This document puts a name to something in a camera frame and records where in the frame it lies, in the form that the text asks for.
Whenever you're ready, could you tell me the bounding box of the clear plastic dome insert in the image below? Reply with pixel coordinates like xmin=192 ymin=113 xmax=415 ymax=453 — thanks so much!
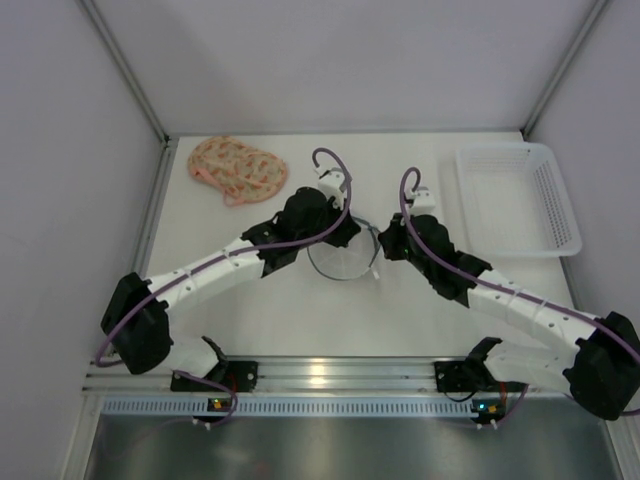
xmin=306 ymin=217 xmax=381 ymax=282

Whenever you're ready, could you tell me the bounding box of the aluminium mounting rail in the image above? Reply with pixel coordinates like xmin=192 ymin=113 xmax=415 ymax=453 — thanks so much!
xmin=79 ymin=355 xmax=624 ymax=396

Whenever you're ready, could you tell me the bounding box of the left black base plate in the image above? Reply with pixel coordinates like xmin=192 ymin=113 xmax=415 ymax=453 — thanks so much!
xmin=170 ymin=360 xmax=259 ymax=393

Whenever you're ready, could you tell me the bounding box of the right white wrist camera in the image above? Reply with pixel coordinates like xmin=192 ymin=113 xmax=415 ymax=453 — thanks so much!
xmin=405 ymin=187 xmax=436 ymax=216

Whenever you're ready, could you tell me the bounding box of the grey slotted cable duct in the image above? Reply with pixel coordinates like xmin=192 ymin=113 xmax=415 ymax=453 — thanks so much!
xmin=102 ymin=396 xmax=504 ymax=418

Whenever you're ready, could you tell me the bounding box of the white plastic basket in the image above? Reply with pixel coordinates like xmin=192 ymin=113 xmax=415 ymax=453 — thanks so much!
xmin=456 ymin=142 xmax=582 ymax=258

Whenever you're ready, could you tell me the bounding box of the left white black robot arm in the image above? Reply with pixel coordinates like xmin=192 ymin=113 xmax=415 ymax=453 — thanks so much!
xmin=100 ymin=187 xmax=360 ymax=382

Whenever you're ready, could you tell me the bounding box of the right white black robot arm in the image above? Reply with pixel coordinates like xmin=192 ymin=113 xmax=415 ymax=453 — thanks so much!
xmin=378 ymin=214 xmax=639 ymax=421

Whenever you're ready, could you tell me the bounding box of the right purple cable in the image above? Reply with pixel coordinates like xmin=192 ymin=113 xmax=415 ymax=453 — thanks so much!
xmin=398 ymin=167 xmax=640 ymax=426

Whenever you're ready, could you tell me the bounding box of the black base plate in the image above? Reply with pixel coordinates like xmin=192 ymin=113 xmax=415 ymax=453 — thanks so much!
xmin=434 ymin=337 xmax=524 ymax=394
xmin=170 ymin=360 xmax=259 ymax=393

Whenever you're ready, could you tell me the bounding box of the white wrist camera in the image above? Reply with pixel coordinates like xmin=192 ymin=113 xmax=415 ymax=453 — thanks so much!
xmin=405 ymin=187 xmax=436 ymax=216
xmin=315 ymin=167 xmax=347 ymax=210

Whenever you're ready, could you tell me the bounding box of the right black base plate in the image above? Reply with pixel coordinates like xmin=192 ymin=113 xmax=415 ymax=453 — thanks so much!
xmin=434 ymin=337 xmax=524 ymax=394

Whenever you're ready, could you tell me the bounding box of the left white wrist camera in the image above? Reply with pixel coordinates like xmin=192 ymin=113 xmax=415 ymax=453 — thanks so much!
xmin=315 ymin=167 xmax=347 ymax=210

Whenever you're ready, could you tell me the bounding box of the pink floral mesh laundry bag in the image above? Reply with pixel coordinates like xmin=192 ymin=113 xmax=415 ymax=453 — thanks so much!
xmin=187 ymin=136 xmax=289 ymax=207

